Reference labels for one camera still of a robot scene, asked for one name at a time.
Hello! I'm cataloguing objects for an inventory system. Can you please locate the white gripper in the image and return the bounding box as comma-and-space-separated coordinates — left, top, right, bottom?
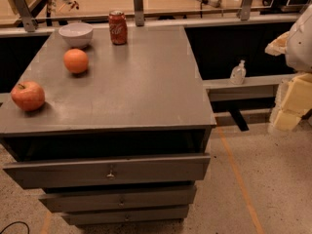
264, 4, 312, 132

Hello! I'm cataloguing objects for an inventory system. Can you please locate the orange fruit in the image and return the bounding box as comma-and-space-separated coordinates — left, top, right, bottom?
63, 49, 89, 74

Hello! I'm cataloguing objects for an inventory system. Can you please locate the red apple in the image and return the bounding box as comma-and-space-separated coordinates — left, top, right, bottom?
11, 81, 45, 111

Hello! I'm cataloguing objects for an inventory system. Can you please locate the clear sanitizer pump bottle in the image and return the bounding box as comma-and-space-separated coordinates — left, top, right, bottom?
230, 59, 246, 85

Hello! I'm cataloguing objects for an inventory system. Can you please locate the grey top drawer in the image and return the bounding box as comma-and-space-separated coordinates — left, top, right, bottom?
4, 154, 210, 189

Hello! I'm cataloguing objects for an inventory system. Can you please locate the grey drawer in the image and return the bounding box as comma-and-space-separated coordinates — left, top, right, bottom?
61, 205, 189, 225
39, 185, 196, 213
4, 154, 210, 189

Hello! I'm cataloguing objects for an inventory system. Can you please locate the red cola can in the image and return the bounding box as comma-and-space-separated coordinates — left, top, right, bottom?
108, 11, 128, 45

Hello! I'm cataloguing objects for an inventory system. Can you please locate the grey drawer cabinet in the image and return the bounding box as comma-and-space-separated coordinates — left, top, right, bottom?
0, 25, 217, 227

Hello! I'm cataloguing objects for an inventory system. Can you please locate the grey bottom drawer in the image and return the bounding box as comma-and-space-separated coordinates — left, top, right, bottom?
61, 205, 189, 225

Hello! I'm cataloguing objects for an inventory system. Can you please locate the white ceramic bowl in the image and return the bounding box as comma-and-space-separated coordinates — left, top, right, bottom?
58, 22, 94, 49

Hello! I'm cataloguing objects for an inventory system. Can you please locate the grey middle drawer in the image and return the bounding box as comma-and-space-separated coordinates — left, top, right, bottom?
39, 185, 196, 213

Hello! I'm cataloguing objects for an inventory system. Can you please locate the middle metal bracket post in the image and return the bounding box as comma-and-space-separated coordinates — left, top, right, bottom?
134, 0, 144, 26

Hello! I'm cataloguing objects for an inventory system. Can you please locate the left metal bracket post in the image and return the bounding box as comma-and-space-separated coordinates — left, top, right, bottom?
13, 0, 37, 32

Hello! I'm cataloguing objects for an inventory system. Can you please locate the black floor cable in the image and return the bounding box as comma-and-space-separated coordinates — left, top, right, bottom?
0, 220, 31, 234

